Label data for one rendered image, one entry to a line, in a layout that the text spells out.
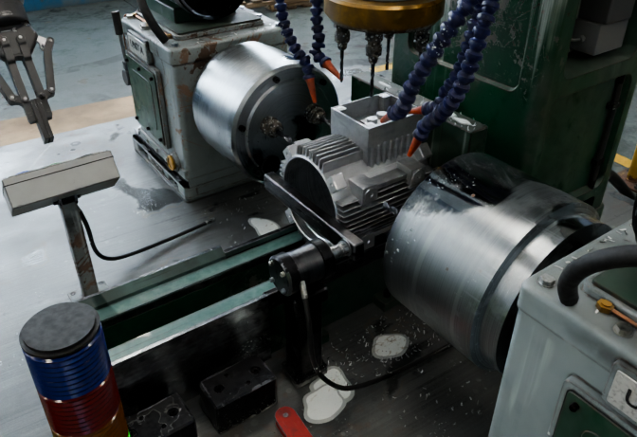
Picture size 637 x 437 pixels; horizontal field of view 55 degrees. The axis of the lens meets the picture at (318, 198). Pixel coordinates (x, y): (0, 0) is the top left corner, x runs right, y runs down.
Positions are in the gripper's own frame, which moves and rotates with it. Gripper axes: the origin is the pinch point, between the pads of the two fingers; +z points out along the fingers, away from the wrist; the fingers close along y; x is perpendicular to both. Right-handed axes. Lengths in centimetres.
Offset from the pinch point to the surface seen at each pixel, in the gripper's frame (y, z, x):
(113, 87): 95, -100, 299
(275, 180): 29.8, 22.9, -12.4
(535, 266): 35, 45, -55
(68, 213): -1.0, 15.7, 1.7
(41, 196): -4.6, 12.7, -3.6
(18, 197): -7.6, 11.8, -3.6
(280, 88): 39.8, 6.6, -7.9
